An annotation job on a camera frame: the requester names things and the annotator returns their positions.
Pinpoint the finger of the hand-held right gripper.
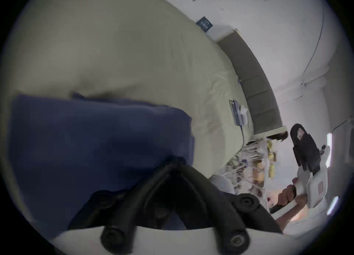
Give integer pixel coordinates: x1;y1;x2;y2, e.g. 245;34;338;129
289;123;322;175

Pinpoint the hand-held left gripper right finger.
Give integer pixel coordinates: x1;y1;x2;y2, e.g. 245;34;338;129
175;163;283;253

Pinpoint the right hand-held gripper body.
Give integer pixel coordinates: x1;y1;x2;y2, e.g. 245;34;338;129
270;145;332;214

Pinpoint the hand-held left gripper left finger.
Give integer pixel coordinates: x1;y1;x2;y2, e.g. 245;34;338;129
68;163;177;252

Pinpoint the dark blue shirt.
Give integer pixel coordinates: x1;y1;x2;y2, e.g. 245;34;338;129
8;92;196;233

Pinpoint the person's right forearm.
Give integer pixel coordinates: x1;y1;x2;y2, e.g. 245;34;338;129
275;204;305;234

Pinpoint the person's right hand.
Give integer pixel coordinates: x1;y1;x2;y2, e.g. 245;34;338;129
277;177;308;210

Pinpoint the cluttered shelf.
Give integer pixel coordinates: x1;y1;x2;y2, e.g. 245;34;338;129
221;135;278;196

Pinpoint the dark flat phone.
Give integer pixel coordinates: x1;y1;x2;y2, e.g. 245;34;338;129
228;99;248;127

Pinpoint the grey padded headboard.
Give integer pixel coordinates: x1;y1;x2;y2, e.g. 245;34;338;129
217;31;284;136

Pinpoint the bed with beige sheet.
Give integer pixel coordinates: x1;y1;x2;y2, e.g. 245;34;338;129
1;0;255;238

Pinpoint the small blue packet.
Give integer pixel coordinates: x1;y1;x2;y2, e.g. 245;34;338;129
196;16;214;32

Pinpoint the thin dark wall cable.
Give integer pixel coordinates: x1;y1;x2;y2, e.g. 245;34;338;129
301;5;325;86

